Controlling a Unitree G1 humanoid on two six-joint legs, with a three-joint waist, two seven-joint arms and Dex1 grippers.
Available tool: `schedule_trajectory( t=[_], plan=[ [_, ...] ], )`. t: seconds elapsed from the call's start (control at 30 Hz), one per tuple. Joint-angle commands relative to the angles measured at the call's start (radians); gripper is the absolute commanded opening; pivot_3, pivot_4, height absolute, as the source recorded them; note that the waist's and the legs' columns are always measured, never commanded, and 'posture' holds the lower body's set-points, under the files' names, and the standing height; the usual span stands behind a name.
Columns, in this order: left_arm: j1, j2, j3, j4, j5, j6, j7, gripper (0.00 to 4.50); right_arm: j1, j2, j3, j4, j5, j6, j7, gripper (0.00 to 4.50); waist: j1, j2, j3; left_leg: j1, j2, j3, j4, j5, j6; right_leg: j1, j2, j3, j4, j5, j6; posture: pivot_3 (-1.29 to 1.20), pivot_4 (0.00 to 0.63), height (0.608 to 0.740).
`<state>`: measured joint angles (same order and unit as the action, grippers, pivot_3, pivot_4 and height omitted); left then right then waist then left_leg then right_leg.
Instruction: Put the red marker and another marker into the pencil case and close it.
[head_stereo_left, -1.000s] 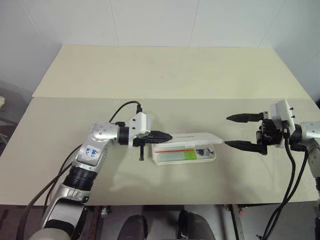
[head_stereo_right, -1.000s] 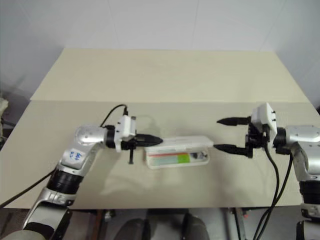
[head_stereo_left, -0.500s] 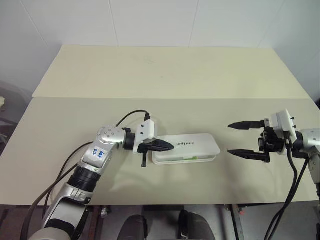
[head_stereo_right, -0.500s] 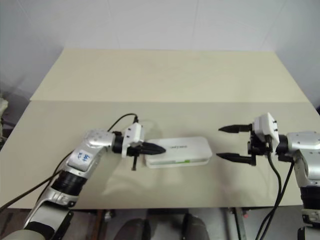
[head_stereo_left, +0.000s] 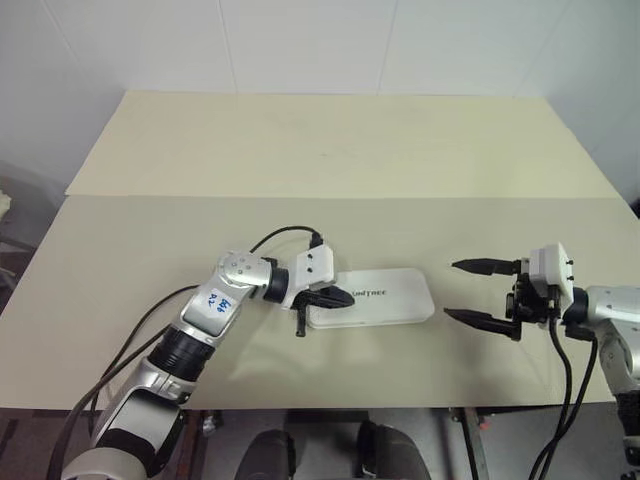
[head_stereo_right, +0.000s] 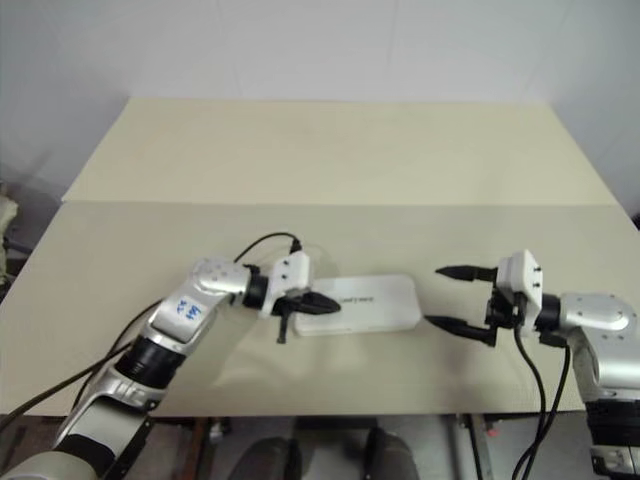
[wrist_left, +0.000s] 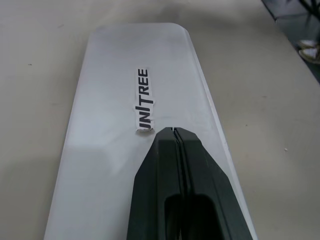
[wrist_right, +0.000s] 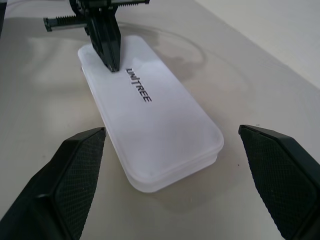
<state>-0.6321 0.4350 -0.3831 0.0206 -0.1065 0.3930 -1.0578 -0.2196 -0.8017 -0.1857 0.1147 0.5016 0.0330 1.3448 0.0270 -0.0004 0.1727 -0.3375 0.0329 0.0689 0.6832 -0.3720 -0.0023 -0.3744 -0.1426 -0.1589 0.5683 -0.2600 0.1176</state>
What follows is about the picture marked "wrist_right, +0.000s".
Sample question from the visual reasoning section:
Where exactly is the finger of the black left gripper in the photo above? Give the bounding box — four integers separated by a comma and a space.
86, 14, 114, 73
103, 12, 123, 74

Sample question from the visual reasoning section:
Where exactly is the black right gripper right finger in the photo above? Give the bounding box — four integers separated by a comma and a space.
238, 124, 320, 240

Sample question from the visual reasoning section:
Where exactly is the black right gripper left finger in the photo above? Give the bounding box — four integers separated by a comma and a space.
0, 126, 107, 240

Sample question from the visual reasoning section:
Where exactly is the white pen case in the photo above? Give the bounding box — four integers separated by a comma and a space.
77, 34, 225, 194

